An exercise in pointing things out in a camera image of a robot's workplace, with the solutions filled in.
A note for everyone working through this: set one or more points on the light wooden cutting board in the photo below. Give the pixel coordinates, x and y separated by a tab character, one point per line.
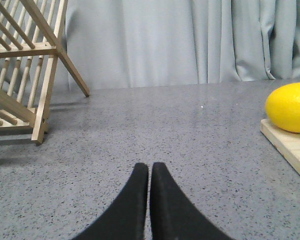
287	143

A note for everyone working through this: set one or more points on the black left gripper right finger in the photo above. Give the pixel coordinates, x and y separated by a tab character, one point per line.
173	216

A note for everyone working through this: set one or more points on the wooden dish drying rack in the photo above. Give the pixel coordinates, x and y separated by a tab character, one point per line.
30	48

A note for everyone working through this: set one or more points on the grey curtain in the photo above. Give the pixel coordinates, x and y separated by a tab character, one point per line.
147	43

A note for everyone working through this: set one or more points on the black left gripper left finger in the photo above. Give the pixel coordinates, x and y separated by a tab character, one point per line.
125	218

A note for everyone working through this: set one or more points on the yellow lemon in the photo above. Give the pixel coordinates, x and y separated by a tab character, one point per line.
282	107

